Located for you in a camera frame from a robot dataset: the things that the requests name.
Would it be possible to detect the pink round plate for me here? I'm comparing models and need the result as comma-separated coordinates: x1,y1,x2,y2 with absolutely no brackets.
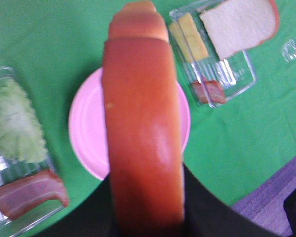
68,67,191,181

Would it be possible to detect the bread slice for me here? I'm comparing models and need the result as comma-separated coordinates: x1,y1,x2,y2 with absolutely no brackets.
199,0,279,60
102,0,185,237

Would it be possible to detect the green lettuce leaf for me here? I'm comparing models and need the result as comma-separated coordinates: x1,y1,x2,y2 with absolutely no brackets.
0,79,47,163

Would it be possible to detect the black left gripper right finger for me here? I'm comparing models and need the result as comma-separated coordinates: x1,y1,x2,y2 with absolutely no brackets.
182,165,277,237

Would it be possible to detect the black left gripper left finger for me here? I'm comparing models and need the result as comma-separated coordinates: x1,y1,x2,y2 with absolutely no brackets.
36,176,118,237

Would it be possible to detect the green tablecloth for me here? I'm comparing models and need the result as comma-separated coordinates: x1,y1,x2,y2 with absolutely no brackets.
0,0,296,237

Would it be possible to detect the right clear plastic tray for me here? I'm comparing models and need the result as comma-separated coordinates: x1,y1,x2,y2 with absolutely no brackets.
169,0,257,108

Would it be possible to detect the clear plastic tray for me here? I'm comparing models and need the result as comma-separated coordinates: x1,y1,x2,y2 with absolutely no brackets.
0,67,69,237
169,0,257,108

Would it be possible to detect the yellow cheese slice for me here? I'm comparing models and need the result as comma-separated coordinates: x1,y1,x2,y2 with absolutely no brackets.
169,13,209,63

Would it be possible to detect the left clear plastic tray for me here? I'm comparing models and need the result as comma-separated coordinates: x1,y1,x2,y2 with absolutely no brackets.
0,67,69,237

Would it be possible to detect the bacon strip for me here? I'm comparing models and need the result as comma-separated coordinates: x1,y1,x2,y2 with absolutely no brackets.
192,76,226,104
0,169,69,221

